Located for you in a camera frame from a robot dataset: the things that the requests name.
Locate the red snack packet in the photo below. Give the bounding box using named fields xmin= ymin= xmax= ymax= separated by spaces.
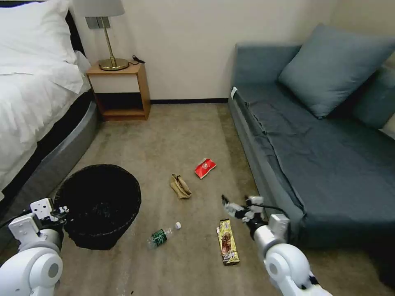
xmin=194 ymin=157 xmax=217 ymax=180

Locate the brown crumpled paper bag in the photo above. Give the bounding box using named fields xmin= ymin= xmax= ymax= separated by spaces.
xmin=169 ymin=173 xmax=193 ymax=200

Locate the grey wall switch plate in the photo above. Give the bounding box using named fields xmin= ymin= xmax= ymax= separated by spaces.
xmin=85 ymin=16 xmax=111 ymax=30

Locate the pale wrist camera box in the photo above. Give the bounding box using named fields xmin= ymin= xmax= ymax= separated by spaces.
xmin=30 ymin=198 xmax=54 ymax=220

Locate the black round trash bin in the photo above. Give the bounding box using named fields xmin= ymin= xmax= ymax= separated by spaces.
xmin=54 ymin=164 xmax=142 ymax=251

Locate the small blue cushion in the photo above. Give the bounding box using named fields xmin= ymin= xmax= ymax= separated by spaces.
xmin=351 ymin=66 xmax=395 ymax=131

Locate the large blue cushion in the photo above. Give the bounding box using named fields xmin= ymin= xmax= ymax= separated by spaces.
xmin=277 ymin=23 xmax=395 ymax=120

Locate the blue grey sofa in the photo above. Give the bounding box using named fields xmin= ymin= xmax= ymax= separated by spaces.
xmin=228 ymin=42 xmax=395 ymax=288

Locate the white pillow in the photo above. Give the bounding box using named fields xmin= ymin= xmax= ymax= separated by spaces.
xmin=0 ymin=0 xmax=78 ymax=76

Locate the white bed sheet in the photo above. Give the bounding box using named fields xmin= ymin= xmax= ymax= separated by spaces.
xmin=0 ymin=49 xmax=93 ymax=192

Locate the black headboard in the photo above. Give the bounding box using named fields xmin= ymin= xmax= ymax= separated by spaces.
xmin=64 ymin=8 xmax=86 ymax=56

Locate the grey bed base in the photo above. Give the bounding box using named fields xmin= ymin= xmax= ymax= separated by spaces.
xmin=0 ymin=91 xmax=103 ymax=251

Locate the wooden nightstand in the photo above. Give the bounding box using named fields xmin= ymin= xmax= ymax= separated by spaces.
xmin=86 ymin=62 xmax=151 ymax=122

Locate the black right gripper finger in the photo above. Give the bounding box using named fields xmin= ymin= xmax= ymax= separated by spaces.
xmin=244 ymin=195 xmax=265 ymax=216
xmin=221 ymin=194 xmax=247 ymax=221

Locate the green label plastic bottle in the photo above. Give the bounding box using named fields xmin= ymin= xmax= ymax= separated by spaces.
xmin=146 ymin=221 xmax=182 ymax=250

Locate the brass table lamp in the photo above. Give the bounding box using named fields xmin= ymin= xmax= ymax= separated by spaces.
xmin=72 ymin=0 xmax=130 ymax=72

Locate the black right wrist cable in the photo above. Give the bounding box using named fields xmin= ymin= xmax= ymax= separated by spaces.
xmin=250 ymin=203 xmax=291 ymax=220

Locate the gold brown snack wrapper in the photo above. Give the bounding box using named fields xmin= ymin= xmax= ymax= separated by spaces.
xmin=217 ymin=218 xmax=241 ymax=267

